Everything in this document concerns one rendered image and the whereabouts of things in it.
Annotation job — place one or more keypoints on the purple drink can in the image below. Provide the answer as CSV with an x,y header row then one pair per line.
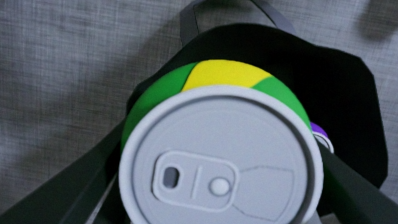
x,y
321,135

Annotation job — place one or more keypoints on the black tote bag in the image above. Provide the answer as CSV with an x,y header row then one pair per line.
x,y
336,89

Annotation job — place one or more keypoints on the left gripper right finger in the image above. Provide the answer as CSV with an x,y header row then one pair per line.
x,y
352,199

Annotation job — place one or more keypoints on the green and yellow drink can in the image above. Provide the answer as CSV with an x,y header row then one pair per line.
x,y
219,142

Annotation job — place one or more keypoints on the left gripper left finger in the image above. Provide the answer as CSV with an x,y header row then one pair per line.
x,y
71,196

